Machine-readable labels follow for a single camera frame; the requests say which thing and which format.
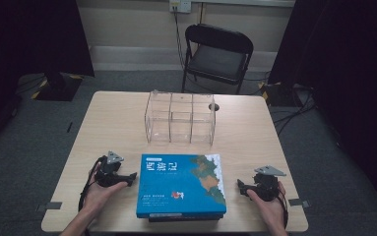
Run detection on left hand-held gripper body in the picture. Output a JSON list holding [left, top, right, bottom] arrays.
[[94, 150, 131, 189]]

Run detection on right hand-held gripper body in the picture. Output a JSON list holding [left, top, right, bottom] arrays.
[[253, 165, 287, 203]]

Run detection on blue book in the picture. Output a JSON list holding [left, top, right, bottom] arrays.
[[136, 152, 227, 219]]

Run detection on clear acrylic book rack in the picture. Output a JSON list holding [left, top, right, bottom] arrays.
[[144, 89, 217, 147]]

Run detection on person's right hand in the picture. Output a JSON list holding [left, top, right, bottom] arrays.
[[246, 181, 287, 230]]

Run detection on person's left hand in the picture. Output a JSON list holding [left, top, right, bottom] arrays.
[[82, 163, 130, 217]]

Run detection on grey tape strip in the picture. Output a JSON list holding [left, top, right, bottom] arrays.
[[36, 201, 63, 212], [287, 198, 311, 209]]

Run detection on black stand base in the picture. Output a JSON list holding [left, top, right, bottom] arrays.
[[258, 81, 296, 107], [31, 72, 84, 102]]

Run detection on black folding chair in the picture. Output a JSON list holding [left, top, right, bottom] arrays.
[[180, 23, 255, 95]]

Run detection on black curtain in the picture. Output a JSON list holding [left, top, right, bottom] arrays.
[[0, 0, 95, 158], [268, 0, 377, 210]]

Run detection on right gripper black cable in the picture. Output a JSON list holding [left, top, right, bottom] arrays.
[[276, 187, 290, 230]]

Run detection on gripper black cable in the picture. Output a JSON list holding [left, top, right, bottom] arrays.
[[78, 156, 107, 214], [276, 187, 290, 230]]

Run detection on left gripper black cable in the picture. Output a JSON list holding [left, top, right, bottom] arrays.
[[78, 156, 107, 214]]

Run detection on black floor cables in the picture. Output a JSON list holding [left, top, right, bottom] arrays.
[[273, 84, 317, 136]]

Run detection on black socket cable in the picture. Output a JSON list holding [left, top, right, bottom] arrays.
[[172, 9, 186, 71]]

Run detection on white wall socket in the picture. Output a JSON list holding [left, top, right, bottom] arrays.
[[168, 0, 193, 14]]

